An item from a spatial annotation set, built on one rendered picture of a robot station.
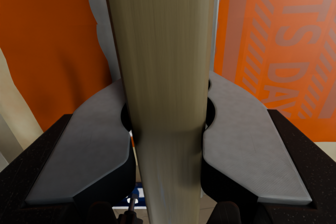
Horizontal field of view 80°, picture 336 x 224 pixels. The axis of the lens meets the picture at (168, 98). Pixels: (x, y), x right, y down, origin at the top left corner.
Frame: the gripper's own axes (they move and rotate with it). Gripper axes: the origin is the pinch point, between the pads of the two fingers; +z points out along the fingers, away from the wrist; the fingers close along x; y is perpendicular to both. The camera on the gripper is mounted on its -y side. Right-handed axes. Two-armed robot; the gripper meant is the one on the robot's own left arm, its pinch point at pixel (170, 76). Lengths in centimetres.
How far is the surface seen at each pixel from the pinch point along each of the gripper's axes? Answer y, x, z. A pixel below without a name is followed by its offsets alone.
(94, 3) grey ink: -2.5, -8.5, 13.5
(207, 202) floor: 207, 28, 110
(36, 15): -1.5, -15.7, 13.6
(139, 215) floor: 233, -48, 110
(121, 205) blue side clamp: 29.1, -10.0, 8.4
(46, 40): 1.4, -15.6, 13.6
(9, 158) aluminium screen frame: 19.5, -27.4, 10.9
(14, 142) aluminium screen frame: 18.1, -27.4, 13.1
